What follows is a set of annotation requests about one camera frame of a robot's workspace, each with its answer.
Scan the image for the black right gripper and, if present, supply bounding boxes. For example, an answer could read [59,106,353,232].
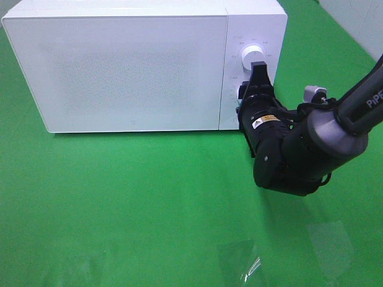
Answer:
[236,61,292,158]

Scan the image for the white microwave door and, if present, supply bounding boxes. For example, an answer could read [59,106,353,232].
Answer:
[4,16,226,133]

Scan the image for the lower white microwave knob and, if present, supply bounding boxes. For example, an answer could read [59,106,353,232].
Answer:
[238,85,247,100]

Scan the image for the white microwave knob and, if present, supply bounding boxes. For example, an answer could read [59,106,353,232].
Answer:
[238,85,247,100]
[240,43,266,71]

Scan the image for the upper white microwave knob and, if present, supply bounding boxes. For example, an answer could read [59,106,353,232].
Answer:
[240,43,266,71]

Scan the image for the white microwave oven body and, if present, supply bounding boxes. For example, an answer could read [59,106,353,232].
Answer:
[1,1,288,130]

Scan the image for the clear adhesive tape strip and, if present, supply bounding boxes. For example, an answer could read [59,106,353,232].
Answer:
[217,239,268,286]

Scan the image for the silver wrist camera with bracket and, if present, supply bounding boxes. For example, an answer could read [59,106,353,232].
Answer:
[303,86,327,103]

